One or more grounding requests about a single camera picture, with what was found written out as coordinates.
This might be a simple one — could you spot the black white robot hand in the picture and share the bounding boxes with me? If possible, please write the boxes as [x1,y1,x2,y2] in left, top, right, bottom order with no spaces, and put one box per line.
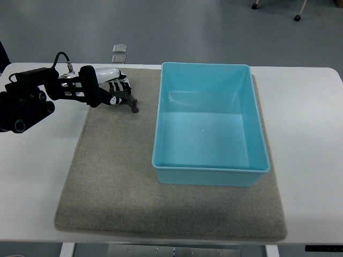
[95,67,132,105]

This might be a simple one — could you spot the brown toy hippo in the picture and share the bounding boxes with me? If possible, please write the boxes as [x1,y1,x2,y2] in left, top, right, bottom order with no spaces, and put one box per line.
[110,91,139,113]

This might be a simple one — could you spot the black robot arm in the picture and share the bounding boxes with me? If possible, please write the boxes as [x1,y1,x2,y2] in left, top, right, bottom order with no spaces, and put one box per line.
[1,62,112,133]

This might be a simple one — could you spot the blue plastic box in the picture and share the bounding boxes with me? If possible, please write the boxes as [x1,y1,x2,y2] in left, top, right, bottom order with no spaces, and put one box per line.
[152,62,271,187]

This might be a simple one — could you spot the upper metal floor plate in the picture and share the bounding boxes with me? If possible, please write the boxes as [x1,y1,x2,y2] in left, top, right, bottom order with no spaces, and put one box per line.
[113,44,127,53]

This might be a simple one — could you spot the beige felt mat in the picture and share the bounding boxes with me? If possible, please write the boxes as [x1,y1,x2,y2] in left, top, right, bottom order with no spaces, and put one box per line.
[54,69,287,241]

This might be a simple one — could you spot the grey metal table crossbar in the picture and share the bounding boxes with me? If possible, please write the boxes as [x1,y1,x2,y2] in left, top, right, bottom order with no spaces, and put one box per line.
[107,244,242,257]

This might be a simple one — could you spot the white left table leg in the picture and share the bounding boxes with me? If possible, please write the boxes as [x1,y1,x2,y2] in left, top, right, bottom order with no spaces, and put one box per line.
[59,243,76,257]

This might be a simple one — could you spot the white table leg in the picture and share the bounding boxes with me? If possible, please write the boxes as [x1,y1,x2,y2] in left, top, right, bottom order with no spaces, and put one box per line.
[59,243,76,257]
[265,245,280,257]

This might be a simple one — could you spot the white cart leg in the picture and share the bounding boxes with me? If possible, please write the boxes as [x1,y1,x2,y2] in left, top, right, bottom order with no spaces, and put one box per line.
[298,0,307,17]

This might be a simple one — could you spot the white right table leg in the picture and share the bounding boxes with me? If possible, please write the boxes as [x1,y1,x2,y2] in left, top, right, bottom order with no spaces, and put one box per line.
[265,245,280,257]

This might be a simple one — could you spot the black table control panel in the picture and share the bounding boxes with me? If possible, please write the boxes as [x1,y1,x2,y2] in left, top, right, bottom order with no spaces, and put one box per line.
[305,245,343,253]

